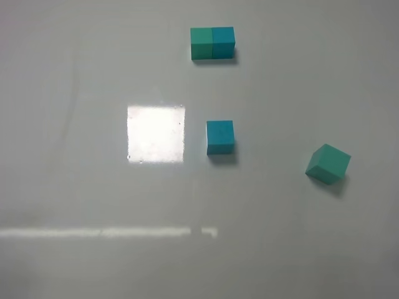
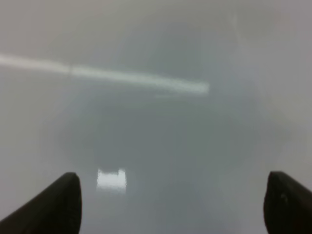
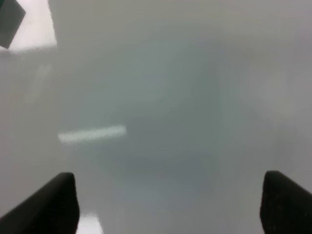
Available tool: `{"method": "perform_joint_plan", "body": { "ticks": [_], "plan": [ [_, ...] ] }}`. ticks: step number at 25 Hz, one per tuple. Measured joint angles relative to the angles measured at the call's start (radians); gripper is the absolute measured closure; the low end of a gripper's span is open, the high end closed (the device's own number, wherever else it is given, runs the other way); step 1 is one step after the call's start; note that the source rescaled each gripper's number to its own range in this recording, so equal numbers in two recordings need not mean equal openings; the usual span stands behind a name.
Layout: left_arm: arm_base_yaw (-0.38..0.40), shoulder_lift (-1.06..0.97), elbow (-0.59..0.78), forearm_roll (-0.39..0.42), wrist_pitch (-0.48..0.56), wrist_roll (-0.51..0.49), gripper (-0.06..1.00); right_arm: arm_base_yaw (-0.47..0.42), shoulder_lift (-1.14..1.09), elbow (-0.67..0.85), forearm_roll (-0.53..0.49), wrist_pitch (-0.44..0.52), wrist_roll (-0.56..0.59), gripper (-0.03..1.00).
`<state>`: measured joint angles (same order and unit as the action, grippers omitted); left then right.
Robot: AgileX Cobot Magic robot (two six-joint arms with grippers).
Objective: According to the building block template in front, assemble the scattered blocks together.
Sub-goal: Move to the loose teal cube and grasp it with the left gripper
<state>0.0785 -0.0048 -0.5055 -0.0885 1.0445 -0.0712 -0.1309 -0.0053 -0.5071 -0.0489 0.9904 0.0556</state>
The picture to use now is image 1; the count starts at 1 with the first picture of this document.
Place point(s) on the green template cube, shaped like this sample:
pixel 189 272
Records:
pixel 201 39

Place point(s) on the blue template cube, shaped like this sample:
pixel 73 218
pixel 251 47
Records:
pixel 223 42

